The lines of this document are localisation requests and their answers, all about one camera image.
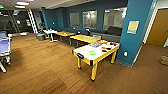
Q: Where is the brown cardboard box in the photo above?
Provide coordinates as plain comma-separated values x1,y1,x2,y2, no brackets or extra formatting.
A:
159,54,168,66

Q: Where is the small white round table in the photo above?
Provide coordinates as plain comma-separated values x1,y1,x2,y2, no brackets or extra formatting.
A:
43,29,58,43

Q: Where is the dark round waste bin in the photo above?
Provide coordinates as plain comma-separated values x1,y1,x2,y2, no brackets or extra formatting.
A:
35,31,46,42

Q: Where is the yellow air hockey table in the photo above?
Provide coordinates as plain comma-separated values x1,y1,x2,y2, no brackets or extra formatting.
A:
72,39,120,82

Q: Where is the red black striker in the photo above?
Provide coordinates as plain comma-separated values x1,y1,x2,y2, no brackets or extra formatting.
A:
109,41,119,47

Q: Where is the interior glass window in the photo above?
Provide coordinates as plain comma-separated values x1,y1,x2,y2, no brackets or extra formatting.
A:
102,7,128,31
69,12,81,28
82,9,99,29

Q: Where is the dark grey sofa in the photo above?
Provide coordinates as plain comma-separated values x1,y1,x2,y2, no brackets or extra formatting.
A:
89,26,123,44

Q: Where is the colourful game box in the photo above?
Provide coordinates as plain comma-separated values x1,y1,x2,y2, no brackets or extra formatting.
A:
90,41,103,48

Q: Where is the white wall outlet blue wall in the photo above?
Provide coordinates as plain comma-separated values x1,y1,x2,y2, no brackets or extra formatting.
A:
123,50,129,57

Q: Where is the green plastic bowl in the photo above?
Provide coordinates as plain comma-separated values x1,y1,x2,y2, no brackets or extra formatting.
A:
88,49,98,56

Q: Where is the yellow wooden table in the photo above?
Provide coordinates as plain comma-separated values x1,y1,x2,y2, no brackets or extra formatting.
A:
69,34,101,48
54,30,77,43

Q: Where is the yellow wall notice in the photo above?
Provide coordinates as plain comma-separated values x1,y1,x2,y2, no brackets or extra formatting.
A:
127,20,140,35

